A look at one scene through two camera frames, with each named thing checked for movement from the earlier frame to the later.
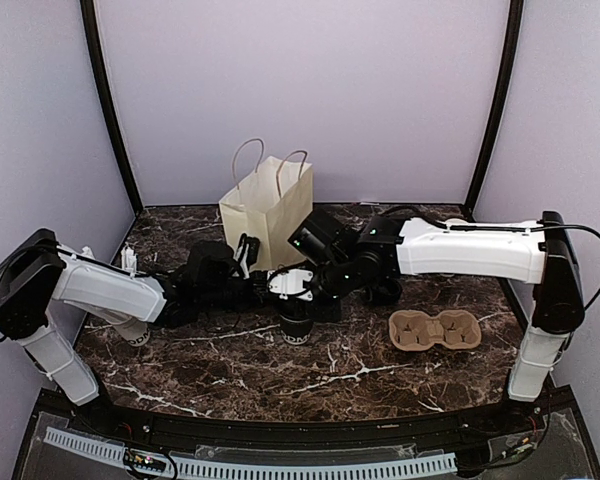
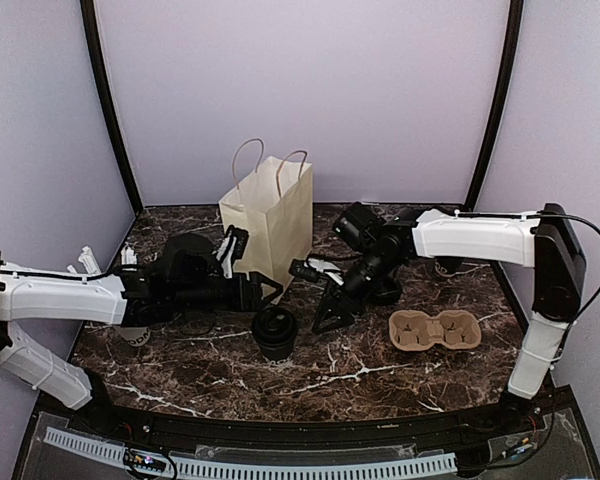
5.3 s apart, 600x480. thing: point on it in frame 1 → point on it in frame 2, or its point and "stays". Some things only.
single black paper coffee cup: x=296 y=333 → x=277 y=352
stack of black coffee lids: x=386 y=292 stays
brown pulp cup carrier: x=413 y=330 stays
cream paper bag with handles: x=268 y=199 stays
